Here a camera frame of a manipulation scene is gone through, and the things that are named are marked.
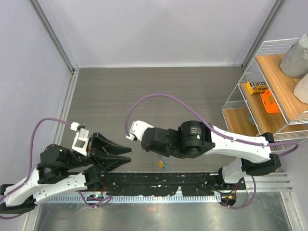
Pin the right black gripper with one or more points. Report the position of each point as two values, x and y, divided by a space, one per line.
164 153

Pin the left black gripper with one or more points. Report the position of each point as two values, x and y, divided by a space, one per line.
97 153

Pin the large silver keyring with keys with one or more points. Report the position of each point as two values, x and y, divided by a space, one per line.
163 163

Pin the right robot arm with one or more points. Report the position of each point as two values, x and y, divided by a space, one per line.
193 139

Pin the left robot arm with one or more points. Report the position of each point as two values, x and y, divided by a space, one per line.
62 170

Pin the yellow candy bag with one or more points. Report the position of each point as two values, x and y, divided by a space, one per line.
256 87

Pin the orange candy box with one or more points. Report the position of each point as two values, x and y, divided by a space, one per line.
269 102

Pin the white rounded object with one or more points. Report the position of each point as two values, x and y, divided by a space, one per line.
301 89

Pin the grey stone-like object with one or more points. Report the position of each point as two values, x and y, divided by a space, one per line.
295 62

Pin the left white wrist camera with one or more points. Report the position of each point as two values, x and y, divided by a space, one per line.
81 139

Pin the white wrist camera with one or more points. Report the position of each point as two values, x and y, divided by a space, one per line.
137 130
81 139

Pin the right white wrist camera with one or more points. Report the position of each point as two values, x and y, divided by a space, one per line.
137 130

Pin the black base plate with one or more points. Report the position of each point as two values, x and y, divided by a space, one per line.
160 184

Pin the white slotted cable duct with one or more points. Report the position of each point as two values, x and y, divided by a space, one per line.
177 198

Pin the white wire shelf rack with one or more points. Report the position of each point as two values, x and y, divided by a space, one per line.
245 114

